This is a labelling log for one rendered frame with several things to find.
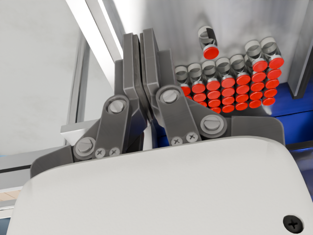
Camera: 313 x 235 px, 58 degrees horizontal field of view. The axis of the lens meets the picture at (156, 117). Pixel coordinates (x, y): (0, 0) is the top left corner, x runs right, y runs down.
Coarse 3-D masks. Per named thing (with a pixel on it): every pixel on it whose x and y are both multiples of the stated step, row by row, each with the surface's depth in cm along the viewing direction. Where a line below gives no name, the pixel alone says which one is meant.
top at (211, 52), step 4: (208, 48) 37; (212, 48) 37; (216, 48) 37; (204, 52) 37; (208, 52) 37; (212, 52) 37; (216, 52) 37; (204, 56) 38; (208, 56) 38; (212, 56) 38; (216, 56) 38
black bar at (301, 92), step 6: (312, 48) 42; (312, 54) 43; (312, 60) 44; (306, 66) 45; (312, 66) 45; (306, 72) 46; (306, 78) 47; (300, 84) 48; (306, 84) 49; (300, 90) 50; (294, 96) 51; (300, 96) 51
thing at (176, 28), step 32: (128, 0) 35; (160, 0) 36; (192, 0) 36; (224, 0) 36; (256, 0) 37; (288, 0) 37; (128, 32) 39; (160, 32) 40; (192, 32) 40; (224, 32) 40; (256, 32) 41; (288, 32) 41; (288, 64) 47
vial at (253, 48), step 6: (252, 42) 42; (258, 42) 42; (246, 48) 42; (252, 48) 41; (258, 48) 41; (252, 54) 41; (258, 54) 40; (252, 60) 41; (258, 60) 40; (264, 60) 40; (252, 66) 40; (258, 66) 40; (264, 66) 40
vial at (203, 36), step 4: (200, 28) 39; (204, 28) 39; (212, 28) 39; (200, 32) 39; (204, 32) 38; (200, 36) 39; (204, 36) 38; (200, 40) 39; (204, 40) 38; (208, 40) 37; (212, 40) 37; (200, 44) 39; (204, 44) 38; (208, 44) 37; (212, 44) 37; (216, 44) 38; (204, 48) 37
